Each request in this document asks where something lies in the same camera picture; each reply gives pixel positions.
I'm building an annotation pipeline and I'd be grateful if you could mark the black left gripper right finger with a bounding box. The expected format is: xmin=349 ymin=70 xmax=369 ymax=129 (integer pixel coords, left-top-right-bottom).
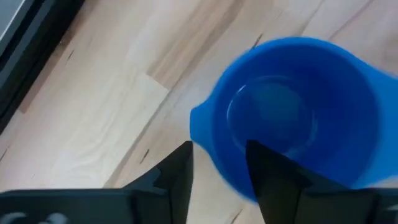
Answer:
xmin=245 ymin=139 xmax=313 ymax=224

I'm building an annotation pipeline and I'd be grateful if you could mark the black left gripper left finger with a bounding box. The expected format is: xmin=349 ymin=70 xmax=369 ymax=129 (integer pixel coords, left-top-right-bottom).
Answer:
xmin=123 ymin=140 xmax=194 ymax=224

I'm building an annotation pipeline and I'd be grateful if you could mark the blue measuring cup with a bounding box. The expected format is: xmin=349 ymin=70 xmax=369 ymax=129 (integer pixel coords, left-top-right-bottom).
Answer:
xmin=189 ymin=36 xmax=398 ymax=203

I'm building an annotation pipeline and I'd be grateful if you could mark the black aluminium table frame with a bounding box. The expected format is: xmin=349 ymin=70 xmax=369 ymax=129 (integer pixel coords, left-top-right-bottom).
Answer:
xmin=0 ymin=0 xmax=85 ymax=134

